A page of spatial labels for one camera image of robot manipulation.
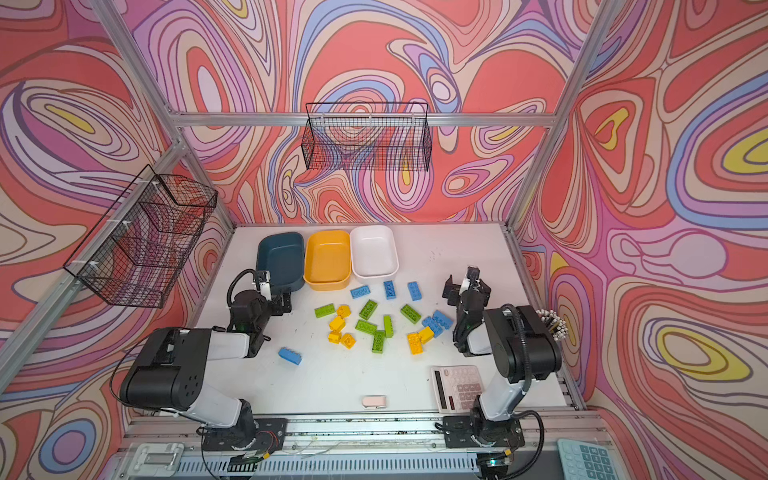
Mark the green lego brick low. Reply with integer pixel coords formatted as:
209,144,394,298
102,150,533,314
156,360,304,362
355,320,377,335

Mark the pink calculator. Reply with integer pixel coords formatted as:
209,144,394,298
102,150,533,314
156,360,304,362
430,365,483,414

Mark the green lego brick centre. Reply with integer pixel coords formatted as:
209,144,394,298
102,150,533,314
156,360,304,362
359,300,378,321

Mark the yellow lego brick mid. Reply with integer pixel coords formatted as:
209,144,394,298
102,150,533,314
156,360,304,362
329,316,346,332

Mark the left wire basket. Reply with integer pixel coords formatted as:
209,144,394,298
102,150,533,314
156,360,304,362
63,166,218,309

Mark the green lego brick upright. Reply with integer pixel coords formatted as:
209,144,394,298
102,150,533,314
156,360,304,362
384,315,394,338

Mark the yellow lego brick lower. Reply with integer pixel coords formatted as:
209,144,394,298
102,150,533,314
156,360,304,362
341,333,356,349

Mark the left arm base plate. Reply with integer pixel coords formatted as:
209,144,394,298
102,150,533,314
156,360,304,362
199,418,288,454

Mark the green lego brick bottom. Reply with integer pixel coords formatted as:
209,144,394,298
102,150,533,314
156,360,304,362
371,330,386,354

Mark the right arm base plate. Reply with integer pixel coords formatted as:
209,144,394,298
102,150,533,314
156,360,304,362
439,415,526,450

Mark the green lego plate left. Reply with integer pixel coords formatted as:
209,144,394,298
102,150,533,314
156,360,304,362
314,303,336,318

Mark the yellow lego brick long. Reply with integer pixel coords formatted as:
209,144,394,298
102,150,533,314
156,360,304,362
407,333,423,355

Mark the green lego brick right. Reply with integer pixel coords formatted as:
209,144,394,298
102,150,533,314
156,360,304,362
400,304,422,324

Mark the teal calculator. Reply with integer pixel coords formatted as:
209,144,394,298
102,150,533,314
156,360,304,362
557,438,621,480

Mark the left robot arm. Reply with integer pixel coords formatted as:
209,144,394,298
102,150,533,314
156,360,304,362
118,269,303,455

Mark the white plastic handle bracket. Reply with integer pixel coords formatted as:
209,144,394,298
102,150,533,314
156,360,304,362
126,443,185,478

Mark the white plastic bin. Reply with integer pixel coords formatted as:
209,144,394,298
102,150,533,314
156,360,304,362
350,225,399,281

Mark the dark teal plastic bin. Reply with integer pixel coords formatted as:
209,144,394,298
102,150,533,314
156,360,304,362
256,232,305,296

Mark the back wire basket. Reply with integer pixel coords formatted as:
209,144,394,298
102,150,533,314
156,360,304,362
301,101,432,172

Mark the blue lego brick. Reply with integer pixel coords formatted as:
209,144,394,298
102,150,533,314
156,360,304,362
383,280,397,300
350,285,371,299
432,310,454,331
422,317,444,337
407,281,423,301

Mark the yellow lego brick right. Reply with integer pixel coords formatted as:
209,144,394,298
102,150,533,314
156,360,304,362
418,327,435,344

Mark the wire basket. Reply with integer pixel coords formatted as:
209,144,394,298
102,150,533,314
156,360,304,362
301,101,432,172
63,166,218,309

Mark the pink eraser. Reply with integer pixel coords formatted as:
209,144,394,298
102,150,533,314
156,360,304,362
361,395,387,409

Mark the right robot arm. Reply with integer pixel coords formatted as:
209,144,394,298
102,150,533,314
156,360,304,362
441,266,562,450

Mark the yellow plastic bin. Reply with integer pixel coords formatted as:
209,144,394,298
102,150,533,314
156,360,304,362
304,230,352,291

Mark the blue lego brick lone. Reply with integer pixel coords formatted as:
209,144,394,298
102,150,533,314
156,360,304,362
278,347,302,365

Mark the cup of pencils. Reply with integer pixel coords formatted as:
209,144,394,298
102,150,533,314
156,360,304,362
536,309,569,342

